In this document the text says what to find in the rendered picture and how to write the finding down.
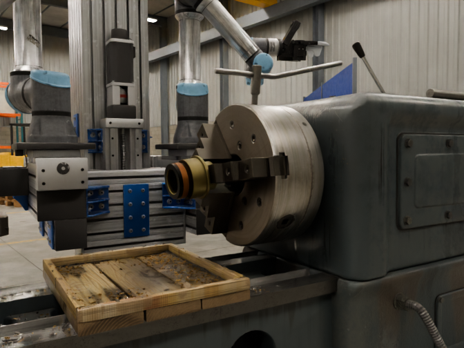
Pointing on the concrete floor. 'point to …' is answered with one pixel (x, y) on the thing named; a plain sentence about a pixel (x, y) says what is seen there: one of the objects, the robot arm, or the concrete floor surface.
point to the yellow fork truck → (8, 159)
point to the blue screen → (337, 84)
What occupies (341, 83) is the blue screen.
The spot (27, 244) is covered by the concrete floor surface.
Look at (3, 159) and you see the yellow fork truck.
